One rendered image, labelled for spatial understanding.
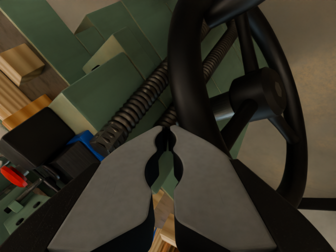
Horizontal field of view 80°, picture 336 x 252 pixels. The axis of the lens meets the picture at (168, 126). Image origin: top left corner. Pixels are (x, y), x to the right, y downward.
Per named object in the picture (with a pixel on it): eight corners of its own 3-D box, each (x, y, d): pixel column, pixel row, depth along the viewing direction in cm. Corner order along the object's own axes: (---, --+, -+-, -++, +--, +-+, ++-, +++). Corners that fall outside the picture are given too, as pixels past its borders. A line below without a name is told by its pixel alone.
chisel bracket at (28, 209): (87, 213, 36) (47, 263, 31) (64, 206, 46) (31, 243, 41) (56, 186, 34) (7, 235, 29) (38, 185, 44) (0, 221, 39)
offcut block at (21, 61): (45, 64, 27) (21, 77, 25) (40, 75, 29) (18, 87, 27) (24, 42, 26) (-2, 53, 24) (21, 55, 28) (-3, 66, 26)
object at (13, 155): (146, 190, 22) (114, 239, 19) (102, 188, 30) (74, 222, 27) (55, 94, 18) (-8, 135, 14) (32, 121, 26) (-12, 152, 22)
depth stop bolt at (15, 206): (56, 175, 43) (12, 217, 37) (53, 176, 44) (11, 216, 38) (48, 169, 42) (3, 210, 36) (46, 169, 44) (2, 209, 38)
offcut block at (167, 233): (186, 220, 39) (176, 242, 36) (187, 227, 41) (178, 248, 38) (170, 212, 40) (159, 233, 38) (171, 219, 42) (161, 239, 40)
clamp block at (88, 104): (192, 142, 27) (159, 198, 22) (137, 152, 37) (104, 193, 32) (121, 46, 23) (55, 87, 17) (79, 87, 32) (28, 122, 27)
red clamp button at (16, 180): (32, 182, 21) (23, 190, 20) (27, 182, 23) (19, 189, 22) (8, 162, 20) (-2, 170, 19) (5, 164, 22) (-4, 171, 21)
